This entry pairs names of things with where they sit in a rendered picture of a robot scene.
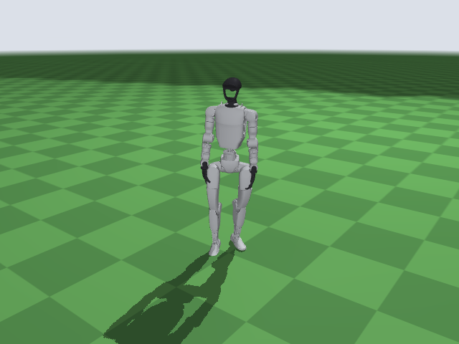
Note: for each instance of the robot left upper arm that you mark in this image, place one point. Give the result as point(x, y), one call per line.
point(251, 116)

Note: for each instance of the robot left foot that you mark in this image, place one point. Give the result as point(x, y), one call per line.
point(238, 242)

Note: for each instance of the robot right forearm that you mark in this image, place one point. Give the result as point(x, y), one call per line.
point(205, 152)

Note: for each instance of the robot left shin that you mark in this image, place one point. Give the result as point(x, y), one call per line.
point(238, 219)

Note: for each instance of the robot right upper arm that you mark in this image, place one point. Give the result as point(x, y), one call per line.
point(209, 124)

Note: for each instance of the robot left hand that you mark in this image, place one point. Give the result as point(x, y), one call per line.
point(253, 172)

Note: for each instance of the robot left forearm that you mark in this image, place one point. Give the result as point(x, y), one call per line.
point(253, 156)

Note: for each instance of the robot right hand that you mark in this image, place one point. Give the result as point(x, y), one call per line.
point(204, 168)

